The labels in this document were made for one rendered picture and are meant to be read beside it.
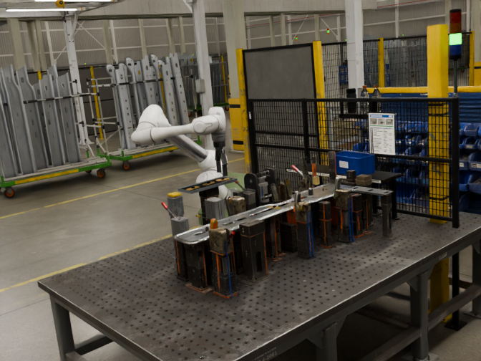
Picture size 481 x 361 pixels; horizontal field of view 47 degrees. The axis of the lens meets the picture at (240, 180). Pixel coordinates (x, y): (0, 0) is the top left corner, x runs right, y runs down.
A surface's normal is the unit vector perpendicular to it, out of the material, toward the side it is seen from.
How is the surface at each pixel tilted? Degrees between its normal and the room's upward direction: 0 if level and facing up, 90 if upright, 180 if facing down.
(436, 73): 92
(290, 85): 90
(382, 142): 90
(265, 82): 90
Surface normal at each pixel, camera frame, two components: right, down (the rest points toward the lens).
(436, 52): -0.73, 0.22
